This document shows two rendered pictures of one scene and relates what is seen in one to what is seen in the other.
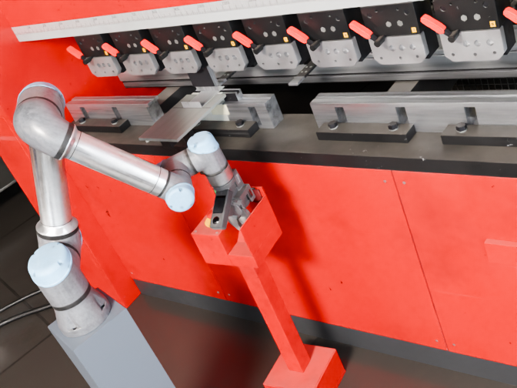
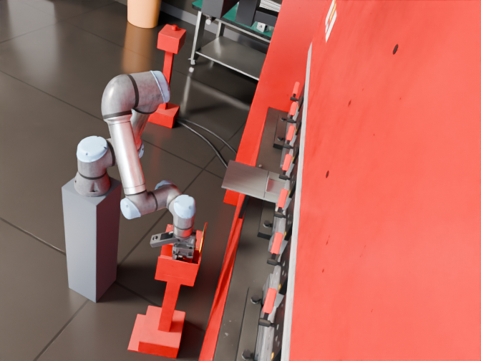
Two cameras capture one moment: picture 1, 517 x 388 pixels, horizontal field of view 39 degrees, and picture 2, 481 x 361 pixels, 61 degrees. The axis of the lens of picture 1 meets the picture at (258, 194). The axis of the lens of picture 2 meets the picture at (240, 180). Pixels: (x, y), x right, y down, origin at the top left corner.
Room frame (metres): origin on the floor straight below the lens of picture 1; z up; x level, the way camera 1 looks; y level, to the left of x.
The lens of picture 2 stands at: (1.14, -0.68, 2.11)
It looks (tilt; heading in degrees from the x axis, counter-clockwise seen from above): 40 degrees down; 40
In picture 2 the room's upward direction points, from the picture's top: 18 degrees clockwise
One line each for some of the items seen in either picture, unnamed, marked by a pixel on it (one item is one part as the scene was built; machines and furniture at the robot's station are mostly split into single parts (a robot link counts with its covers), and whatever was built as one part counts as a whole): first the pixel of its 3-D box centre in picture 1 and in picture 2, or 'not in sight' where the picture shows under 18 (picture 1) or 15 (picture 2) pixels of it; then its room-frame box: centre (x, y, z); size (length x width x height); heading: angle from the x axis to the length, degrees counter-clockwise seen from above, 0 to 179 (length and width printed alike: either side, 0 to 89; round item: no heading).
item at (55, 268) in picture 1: (57, 272); (94, 155); (1.70, 0.58, 0.94); 0.13 x 0.12 x 0.14; 178
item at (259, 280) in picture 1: (273, 309); (170, 297); (1.86, 0.11, 0.39); 0.06 x 0.06 x 0.54; 48
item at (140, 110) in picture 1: (114, 110); (291, 134); (2.71, 0.38, 0.92); 0.50 x 0.06 x 0.10; 42
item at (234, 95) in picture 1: (217, 95); not in sight; (2.28, -0.01, 0.98); 0.20 x 0.03 x 0.03; 42
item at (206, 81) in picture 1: (202, 78); not in sight; (2.30, 0.01, 1.05); 0.10 x 0.02 x 0.10; 42
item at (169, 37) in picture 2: not in sight; (167, 76); (2.87, 1.84, 0.41); 0.25 x 0.20 x 0.83; 132
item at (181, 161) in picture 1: (175, 172); (166, 196); (1.80, 0.18, 1.02); 0.11 x 0.11 x 0.08; 88
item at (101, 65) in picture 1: (104, 50); (306, 105); (2.61, 0.30, 1.18); 0.15 x 0.09 x 0.17; 42
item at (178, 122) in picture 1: (182, 116); (255, 181); (2.20, 0.12, 1.00); 0.26 x 0.18 x 0.01; 132
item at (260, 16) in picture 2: not in sight; (270, 26); (3.08, 1.09, 1.17); 0.40 x 0.24 x 0.07; 42
